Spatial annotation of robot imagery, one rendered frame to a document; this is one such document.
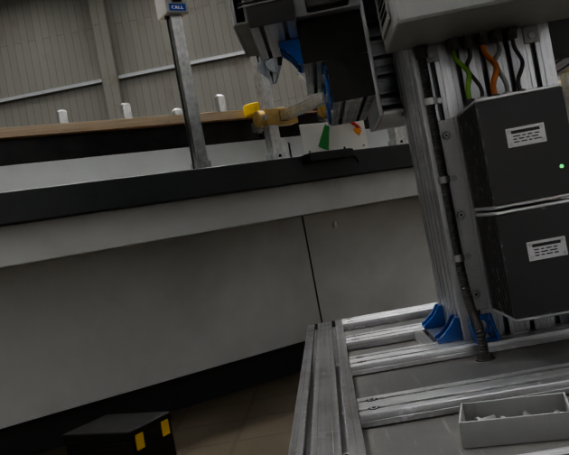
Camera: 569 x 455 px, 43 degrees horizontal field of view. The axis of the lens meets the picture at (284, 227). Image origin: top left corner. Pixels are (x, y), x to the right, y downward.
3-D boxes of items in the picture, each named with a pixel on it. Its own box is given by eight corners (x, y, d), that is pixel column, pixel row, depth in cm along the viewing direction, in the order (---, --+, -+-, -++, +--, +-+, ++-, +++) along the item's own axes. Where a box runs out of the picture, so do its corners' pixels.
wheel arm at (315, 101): (339, 101, 201) (336, 87, 201) (329, 102, 200) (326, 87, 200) (261, 134, 238) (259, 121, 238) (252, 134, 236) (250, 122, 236)
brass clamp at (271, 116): (299, 122, 225) (296, 106, 225) (263, 125, 217) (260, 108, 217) (289, 125, 230) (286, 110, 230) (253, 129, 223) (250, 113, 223)
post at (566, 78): (582, 132, 302) (562, 20, 302) (577, 133, 300) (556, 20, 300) (575, 134, 305) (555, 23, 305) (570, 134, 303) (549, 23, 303)
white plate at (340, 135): (368, 148, 239) (363, 118, 239) (305, 155, 225) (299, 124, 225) (368, 148, 239) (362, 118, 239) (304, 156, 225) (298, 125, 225)
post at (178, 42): (211, 167, 208) (183, 13, 208) (196, 169, 205) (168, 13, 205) (205, 170, 211) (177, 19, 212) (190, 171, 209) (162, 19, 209)
